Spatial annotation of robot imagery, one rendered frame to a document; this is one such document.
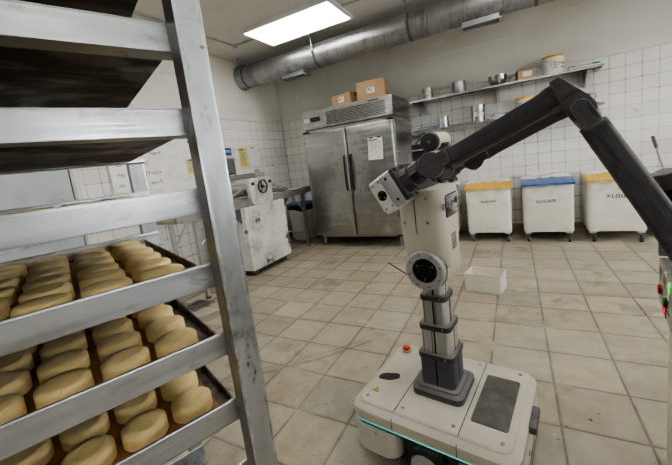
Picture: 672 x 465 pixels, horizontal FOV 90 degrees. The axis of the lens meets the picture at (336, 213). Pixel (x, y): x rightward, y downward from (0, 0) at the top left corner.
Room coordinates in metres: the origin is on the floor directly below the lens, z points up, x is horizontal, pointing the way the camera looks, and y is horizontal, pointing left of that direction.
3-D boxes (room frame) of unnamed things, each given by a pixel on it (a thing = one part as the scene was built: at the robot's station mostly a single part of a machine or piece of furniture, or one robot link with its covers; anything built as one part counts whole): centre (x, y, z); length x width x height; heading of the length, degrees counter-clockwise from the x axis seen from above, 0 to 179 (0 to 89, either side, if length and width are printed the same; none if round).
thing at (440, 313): (1.31, -0.37, 0.49); 0.11 x 0.11 x 0.40; 53
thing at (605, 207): (3.81, -3.21, 0.38); 0.64 x 0.54 x 0.77; 149
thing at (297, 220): (5.94, 0.59, 0.33); 0.54 x 0.53 x 0.66; 61
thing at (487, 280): (2.81, -1.23, 0.08); 0.30 x 0.22 x 0.16; 50
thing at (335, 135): (5.16, -0.46, 1.03); 1.40 x 0.90 x 2.05; 61
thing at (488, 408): (1.30, -0.38, 0.24); 0.68 x 0.53 x 0.41; 53
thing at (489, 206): (4.44, -2.06, 0.38); 0.64 x 0.54 x 0.77; 152
